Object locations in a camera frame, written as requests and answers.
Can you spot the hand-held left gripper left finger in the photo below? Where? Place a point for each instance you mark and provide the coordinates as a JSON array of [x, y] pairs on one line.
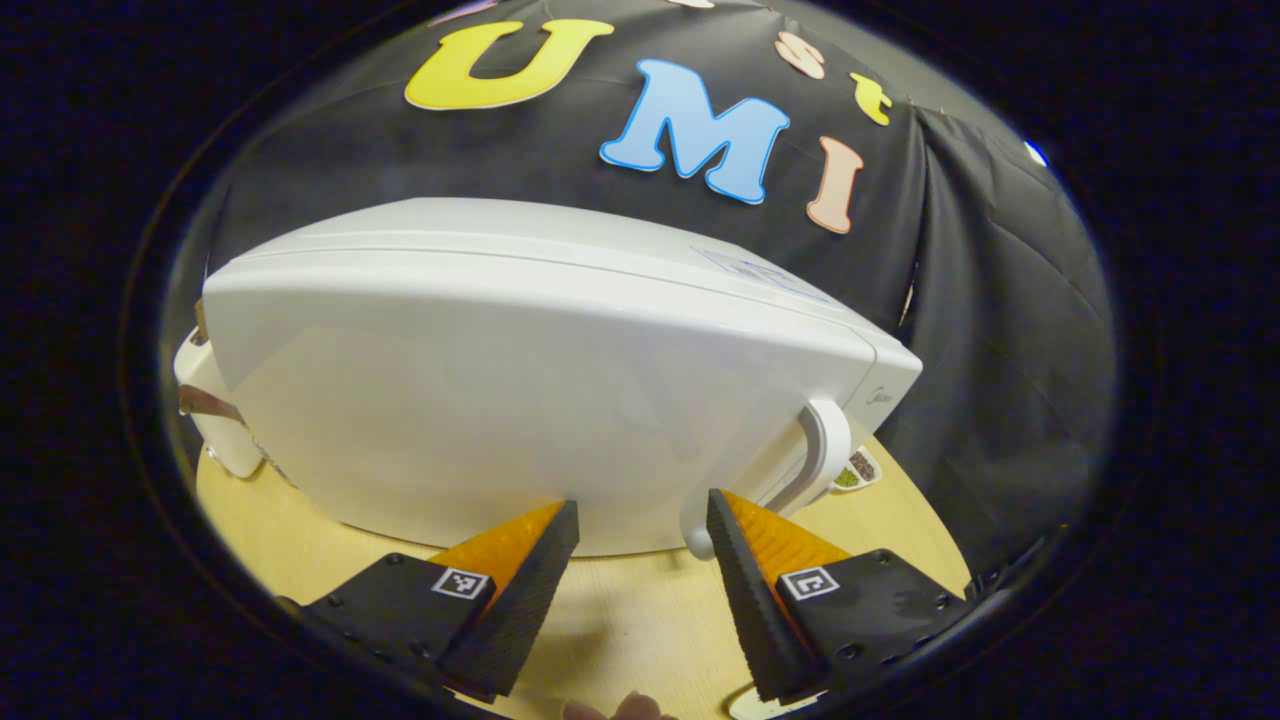
[[520, 610]]

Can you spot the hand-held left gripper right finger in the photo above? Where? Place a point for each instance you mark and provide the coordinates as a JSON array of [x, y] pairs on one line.
[[760, 620]]

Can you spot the white microwave oven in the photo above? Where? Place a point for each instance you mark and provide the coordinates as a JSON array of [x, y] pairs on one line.
[[500, 380]]

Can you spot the white divided snack dish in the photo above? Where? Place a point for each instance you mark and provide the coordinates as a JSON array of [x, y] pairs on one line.
[[860, 470]]

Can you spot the white toaster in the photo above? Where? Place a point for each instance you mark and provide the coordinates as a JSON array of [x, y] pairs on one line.
[[215, 435]]

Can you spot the ceiling light panel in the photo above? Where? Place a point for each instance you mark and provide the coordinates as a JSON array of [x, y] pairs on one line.
[[1036, 153]]

